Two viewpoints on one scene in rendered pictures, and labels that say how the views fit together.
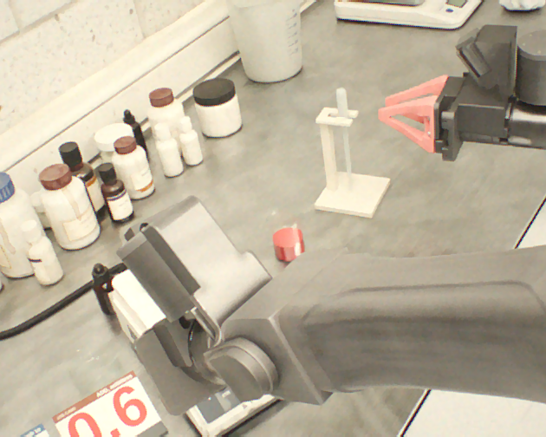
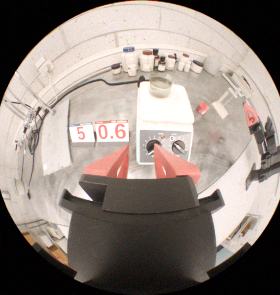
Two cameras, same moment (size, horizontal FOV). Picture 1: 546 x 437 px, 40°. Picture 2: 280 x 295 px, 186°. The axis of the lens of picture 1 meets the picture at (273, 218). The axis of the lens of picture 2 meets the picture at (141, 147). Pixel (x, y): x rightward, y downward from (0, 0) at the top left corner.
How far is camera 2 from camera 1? 0.58 m
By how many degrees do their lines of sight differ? 41
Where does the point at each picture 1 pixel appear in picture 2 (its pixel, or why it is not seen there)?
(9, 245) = (125, 62)
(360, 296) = not seen: outside the picture
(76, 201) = (149, 59)
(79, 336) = (126, 93)
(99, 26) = (178, 39)
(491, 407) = not seen: hidden behind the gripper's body
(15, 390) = (101, 101)
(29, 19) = (162, 29)
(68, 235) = (143, 67)
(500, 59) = (272, 132)
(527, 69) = (272, 141)
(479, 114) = (261, 134)
